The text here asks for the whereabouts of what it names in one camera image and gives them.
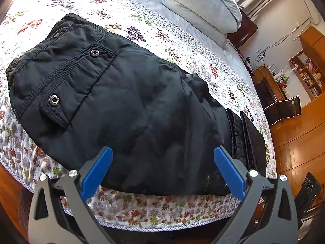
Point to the wooden desk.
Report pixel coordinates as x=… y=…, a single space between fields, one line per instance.
x=266 y=87

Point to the black office chair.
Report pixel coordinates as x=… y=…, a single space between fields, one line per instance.
x=284 y=109

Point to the grey pillow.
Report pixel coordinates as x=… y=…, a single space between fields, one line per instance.
x=198 y=22
x=223 y=15

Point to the grey bottom pillow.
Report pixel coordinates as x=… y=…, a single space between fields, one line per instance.
x=198 y=22

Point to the black pants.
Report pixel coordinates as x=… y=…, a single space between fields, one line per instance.
x=83 y=88

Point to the dark wooden headboard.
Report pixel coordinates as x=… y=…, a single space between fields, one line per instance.
x=244 y=33

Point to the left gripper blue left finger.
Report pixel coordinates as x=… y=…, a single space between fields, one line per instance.
x=81 y=185

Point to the floral quilted bedspread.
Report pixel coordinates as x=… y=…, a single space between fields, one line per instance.
x=154 y=27

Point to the dark bedside table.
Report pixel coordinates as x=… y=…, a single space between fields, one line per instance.
x=246 y=63

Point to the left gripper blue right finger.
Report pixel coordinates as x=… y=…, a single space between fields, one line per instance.
x=245 y=185

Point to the grey top pillow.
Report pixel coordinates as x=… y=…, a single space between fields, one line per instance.
x=223 y=15

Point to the wooden wall shelf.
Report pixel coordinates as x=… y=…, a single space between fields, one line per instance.
x=308 y=64

